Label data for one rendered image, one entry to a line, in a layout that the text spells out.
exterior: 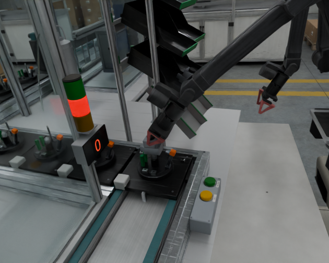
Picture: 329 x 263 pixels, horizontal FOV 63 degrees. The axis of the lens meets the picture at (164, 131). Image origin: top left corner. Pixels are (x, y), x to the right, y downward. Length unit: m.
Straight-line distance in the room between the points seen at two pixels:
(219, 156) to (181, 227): 0.51
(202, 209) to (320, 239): 0.39
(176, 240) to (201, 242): 0.14
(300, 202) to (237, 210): 0.24
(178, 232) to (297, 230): 0.41
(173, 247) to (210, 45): 4.34
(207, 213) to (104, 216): 0.34
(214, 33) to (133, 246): 4.30
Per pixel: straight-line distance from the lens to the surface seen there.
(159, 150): 0.97
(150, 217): 0.97
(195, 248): 0.95
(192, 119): 1.25
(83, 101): 0.76
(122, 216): 0.99
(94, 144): 0.82
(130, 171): 1.07
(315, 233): 1.07
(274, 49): 5.02
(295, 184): 1.21
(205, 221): 0.89
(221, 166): 1.24
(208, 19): 4.83
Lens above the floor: 1.65
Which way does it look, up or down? 32 degrees down
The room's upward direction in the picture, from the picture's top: 5 degrees counter-clockwise
